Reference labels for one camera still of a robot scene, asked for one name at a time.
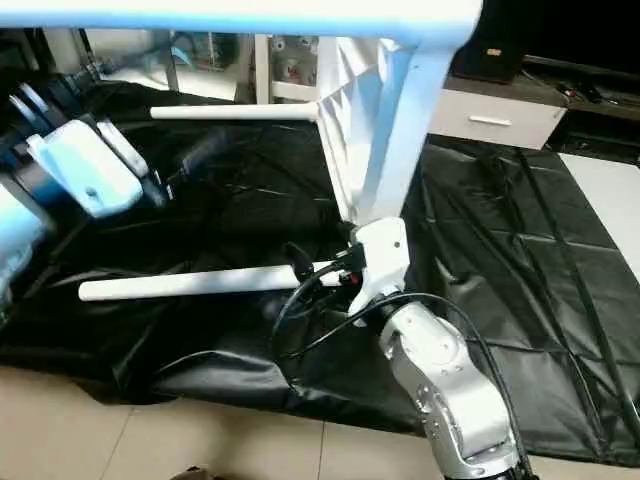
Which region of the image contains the white glass-door cabinet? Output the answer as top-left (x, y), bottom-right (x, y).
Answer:
top-left (252, 32), bottom-right (351, 106)

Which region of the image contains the black box with orange label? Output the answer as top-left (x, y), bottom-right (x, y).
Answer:
top-left (449, 29), bottom-right (526, 84)

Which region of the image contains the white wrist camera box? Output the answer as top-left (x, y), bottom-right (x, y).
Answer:
top-left (347, 217), bottom-right (411, 329)
top-left (24, 118), bottom-right (149, 221)

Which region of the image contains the light blue plastic stand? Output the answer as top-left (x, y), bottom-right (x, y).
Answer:
top-left (167, 42), bottom-right (201, 66)

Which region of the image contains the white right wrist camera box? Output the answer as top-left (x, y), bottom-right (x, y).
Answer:
top-left (347, 217), bottom-right (411, 329)

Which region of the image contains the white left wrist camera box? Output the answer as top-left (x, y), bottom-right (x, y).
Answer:
top-left (24, 118), bottom-right (149, 221)

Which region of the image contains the white drawer unit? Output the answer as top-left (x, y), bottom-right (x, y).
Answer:
top-left (427, 74), bottom-right (571, 151)

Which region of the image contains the black mat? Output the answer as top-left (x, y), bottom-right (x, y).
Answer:
top-left (0, 79), bottom-right (640, 464)

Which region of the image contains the white plastic table top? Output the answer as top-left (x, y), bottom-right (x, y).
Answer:
top-left (314, 34), bottom-right (457, 229)

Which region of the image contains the black TV stand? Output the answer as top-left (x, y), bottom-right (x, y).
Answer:
top-left (519, 52), bottom-right (640, 121)

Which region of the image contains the white plastic table leg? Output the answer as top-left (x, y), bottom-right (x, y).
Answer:
top-left (148, 102), bottom-right (321, 124)
top-left (78, 262), bottom-right (351, 304)
top-left (0, 0), bottom-right (484, 51)

